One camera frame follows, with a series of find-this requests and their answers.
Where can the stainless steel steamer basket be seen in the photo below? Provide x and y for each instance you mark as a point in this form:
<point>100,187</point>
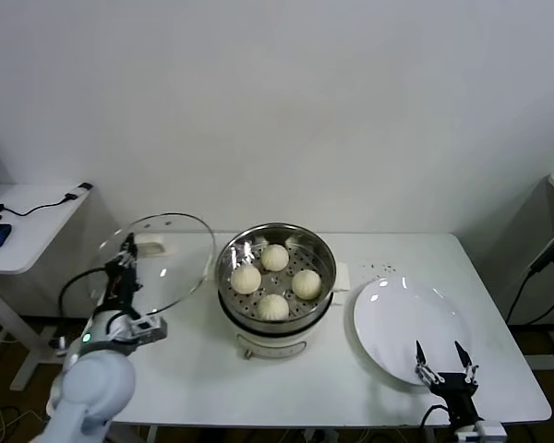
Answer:
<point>240,249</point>

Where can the white electric cooking pot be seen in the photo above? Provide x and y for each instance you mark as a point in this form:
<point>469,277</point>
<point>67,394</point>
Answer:
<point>277,343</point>

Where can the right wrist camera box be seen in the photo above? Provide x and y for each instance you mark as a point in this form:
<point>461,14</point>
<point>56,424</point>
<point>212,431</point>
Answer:
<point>487,431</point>

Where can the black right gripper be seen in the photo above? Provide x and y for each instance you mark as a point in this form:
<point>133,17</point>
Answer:
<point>457,390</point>

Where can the white side desk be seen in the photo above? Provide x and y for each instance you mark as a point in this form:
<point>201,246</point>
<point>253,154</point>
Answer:
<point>27,231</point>

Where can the white round plate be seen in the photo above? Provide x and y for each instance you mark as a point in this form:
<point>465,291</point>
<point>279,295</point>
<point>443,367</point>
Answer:
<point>411,323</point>

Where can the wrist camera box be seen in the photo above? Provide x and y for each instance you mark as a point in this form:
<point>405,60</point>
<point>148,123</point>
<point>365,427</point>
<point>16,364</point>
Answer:
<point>487,431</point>
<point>148,328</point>

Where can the glass pot lid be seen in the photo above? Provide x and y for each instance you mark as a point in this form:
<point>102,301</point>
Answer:
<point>184,267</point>

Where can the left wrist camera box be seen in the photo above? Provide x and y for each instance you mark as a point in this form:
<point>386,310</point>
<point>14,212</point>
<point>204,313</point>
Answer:
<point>148,328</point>

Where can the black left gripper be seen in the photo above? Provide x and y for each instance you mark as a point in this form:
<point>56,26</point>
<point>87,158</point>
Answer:
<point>122,281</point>

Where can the white steamed baozi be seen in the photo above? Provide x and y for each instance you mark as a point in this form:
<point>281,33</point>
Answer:
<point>273,307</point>
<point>274,257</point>
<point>306,283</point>
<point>246,278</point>

